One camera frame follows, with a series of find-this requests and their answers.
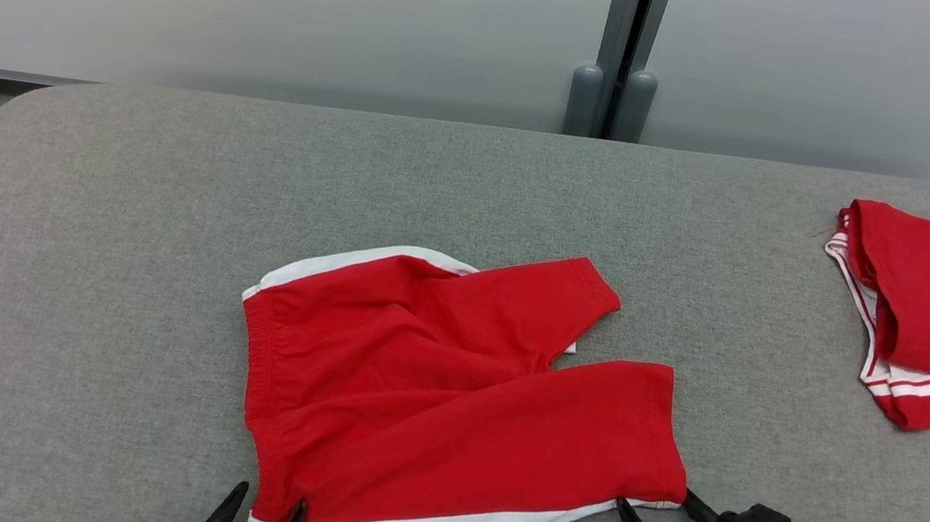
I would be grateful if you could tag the red shorts with white stripes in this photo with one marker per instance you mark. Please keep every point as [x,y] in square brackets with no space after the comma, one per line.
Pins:
[431,406]

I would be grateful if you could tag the grey cylindrical post foot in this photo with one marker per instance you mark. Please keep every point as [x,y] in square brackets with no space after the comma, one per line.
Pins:
[637,110]
[584,104]

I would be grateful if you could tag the grey wall base rail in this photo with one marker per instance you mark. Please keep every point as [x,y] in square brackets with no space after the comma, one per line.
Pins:
[30,78]

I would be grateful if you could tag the grey vertical door frame post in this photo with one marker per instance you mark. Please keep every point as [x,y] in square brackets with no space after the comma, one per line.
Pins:
[619,25]

